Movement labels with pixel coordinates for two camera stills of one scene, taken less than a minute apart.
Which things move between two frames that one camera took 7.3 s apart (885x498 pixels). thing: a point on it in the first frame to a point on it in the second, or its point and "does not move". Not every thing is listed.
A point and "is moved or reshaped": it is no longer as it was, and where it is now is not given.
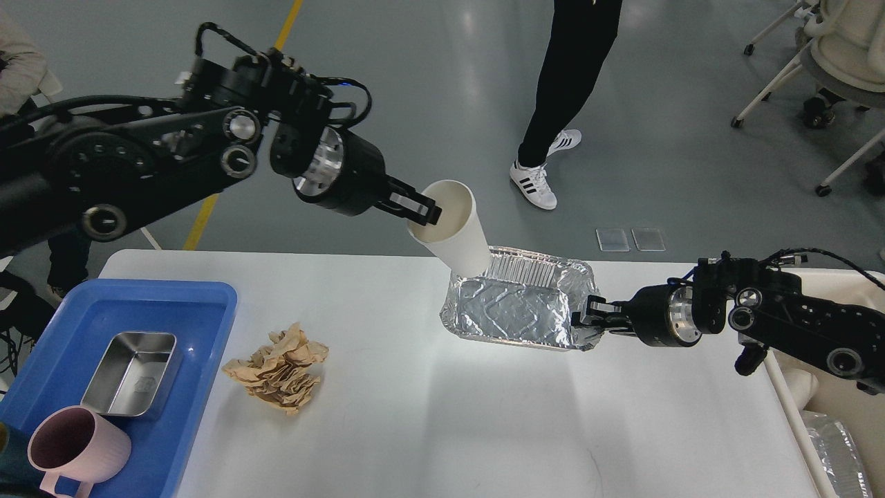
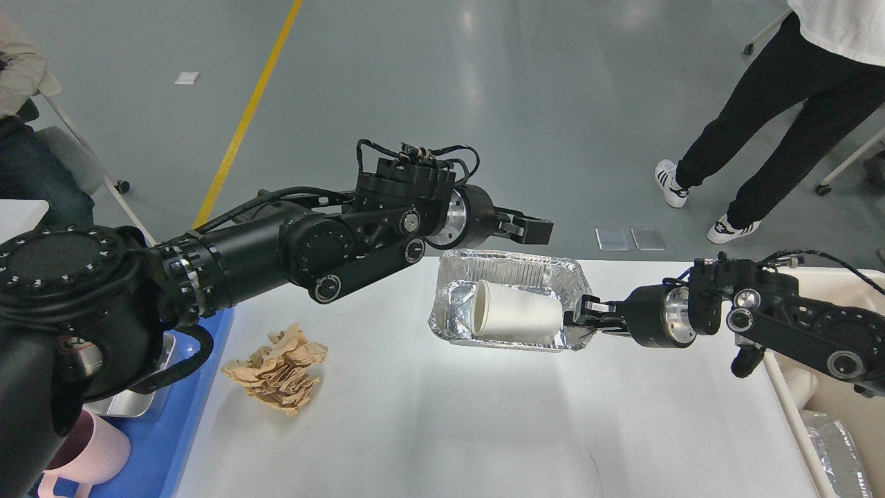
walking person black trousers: [579, 39] to [830, 56]
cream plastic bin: [805, 389] does not move
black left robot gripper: [347, 174] to [471, 220]
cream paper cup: [458, 241] is moved or reshaped
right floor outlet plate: [648, 239] does not move
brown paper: [279, 373] does not move
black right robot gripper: [662, 315] does not move
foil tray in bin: [836, 456] does not move
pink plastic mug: [73, 443] does not move
